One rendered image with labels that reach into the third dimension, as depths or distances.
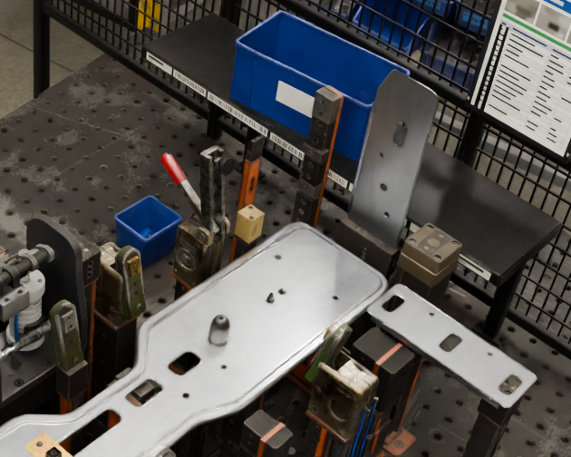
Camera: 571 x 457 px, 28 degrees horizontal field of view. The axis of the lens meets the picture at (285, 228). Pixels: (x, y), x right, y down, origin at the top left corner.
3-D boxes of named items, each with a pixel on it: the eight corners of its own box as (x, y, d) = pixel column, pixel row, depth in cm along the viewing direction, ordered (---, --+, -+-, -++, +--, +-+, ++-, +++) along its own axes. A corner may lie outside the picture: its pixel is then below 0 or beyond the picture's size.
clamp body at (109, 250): (108, 437, 201) (117, 289, 176) (64, 400, 206) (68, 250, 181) (146, 409, 207) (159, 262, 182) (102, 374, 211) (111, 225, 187)
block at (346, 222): (361, 366, 222) (391, 255, 202) (314, 332, 227) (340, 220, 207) (370, 358, 223) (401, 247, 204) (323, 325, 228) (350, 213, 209)
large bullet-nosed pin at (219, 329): (217, 354, 181) (222, 326, 176) (203, 344, 182) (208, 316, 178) (231, 345, 183) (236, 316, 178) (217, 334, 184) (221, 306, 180)
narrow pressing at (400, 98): (394, 251, 203) (439, 96, 180) (344, 218, 207) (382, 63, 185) (396, 249, 203) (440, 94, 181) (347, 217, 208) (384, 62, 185)
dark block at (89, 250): (72, 435, 200) (77, 264, 172) (45, 412, 203) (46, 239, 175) (93, 420, 203) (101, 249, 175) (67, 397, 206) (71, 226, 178)
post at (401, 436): (397, 459, 206) (433, 353, 187) (350, 423, 211) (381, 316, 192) (417, 440, 210) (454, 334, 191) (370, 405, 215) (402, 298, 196)
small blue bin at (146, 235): (143, 273, 232) (146, 241, 226) (110, 247, 236) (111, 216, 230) (180, 249, 239) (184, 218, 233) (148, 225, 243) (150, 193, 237)
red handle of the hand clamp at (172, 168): (209, 237, 189) (158, 157, 188) (204, 240, 190) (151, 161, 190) (227, 225, 191) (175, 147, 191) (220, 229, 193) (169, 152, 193)
